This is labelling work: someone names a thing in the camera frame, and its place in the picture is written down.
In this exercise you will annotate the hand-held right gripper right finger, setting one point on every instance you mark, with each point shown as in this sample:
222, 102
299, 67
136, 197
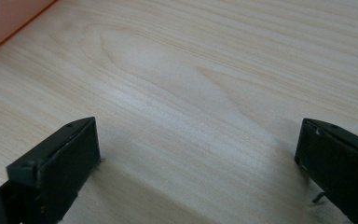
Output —
338, 161

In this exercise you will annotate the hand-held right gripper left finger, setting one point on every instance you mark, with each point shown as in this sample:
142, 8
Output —
60, 161

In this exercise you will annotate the orange mat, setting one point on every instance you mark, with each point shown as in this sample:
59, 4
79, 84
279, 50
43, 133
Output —
6, 21

